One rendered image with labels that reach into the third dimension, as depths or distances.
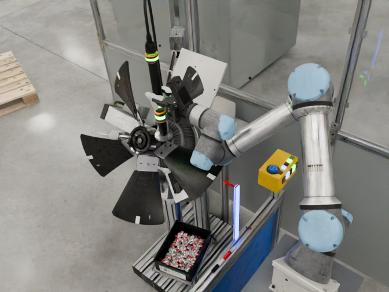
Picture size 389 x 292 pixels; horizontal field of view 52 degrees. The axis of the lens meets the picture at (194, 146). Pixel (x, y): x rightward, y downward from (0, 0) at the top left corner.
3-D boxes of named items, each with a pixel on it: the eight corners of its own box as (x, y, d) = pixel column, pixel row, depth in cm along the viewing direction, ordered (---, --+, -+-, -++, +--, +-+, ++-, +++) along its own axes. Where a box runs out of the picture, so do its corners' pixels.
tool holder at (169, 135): (157, 127, 161) (153, 107, 155) (173, 126, 161) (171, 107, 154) (153, 141, 155) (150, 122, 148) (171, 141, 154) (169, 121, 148)
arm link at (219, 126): (220, 142, 126) (231, 117, 125) (194, 128, 131) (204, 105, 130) (231, 145, 133) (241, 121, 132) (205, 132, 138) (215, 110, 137)
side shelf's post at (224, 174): (224, 219, 280) (222, 128, 224) (229, 222, 278) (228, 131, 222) (221, 223, 278) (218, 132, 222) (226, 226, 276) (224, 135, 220)
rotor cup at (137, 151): (146, 124, 176) (127, 121, 165) (173, 126, 168) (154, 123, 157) (143, 157, 176) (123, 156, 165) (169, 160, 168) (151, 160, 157)
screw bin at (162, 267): (177, 228, 178) (175, 219, 174) (212, 240, 173) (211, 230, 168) (154, 269, 164) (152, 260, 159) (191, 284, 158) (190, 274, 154)
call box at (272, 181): (276, 164, 182) (278, 148, 175) (296, 174, 177) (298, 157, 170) (257, 186, 173) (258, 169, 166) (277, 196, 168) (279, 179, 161)
